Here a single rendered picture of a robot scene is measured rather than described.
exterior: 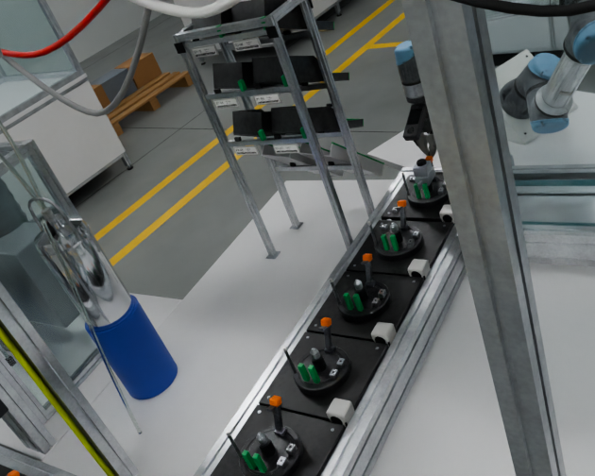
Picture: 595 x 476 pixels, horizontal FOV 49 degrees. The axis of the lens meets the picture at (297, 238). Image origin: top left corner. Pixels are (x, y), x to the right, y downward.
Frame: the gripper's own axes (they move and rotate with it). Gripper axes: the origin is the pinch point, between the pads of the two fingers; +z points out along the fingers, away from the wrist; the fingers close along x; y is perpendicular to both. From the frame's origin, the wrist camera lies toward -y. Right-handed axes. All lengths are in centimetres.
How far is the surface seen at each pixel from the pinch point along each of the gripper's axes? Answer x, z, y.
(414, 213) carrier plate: 1.4, 10.3, -16.5
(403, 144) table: 32, 22, 45
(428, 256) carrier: -10.3, 10.3, -35.9
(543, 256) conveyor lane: -36.6, 19.2, -22.5
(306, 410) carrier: -2, 10, -92
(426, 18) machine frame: -62, -83, -118
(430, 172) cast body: -2.1, 1.9, -6.7
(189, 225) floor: 238, 108, 96
